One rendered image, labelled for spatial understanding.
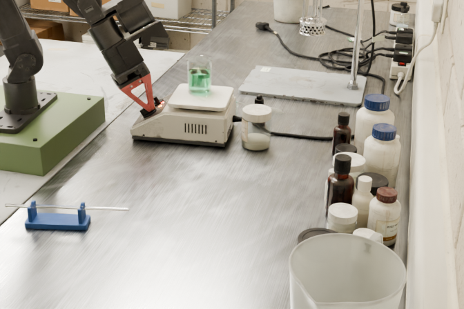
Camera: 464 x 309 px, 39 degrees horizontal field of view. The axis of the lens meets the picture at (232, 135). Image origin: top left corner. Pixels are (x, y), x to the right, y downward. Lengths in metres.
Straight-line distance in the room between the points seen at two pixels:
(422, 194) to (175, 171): 0.47
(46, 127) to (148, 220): 0.33
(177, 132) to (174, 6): 2.27
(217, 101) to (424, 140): 0.41
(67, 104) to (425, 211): 0.78
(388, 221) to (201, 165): 0.40
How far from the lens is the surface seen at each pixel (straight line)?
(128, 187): 1.18
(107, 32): 1.31
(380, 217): 1.03
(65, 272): 0.99
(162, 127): 1.33
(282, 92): 1.59
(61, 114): 1.36
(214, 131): 1.30
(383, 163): 1.17
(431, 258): 0.86
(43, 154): 1.23
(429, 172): 1.06
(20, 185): 1.23
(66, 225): 1.08
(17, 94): 1.34
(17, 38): 1.30
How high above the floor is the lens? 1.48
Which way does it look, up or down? 25 degrees down
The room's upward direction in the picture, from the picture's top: 1 degrees clockwise
